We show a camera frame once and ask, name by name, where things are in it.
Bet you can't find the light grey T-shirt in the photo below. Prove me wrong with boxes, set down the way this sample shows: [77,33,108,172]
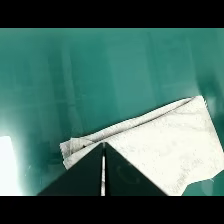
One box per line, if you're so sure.
[59,95,224,197]

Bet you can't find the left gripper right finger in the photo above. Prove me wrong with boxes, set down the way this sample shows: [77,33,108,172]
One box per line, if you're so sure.
[104,142,168,197]

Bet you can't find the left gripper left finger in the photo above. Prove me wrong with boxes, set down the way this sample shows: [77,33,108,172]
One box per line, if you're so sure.
[37,142,105,197]

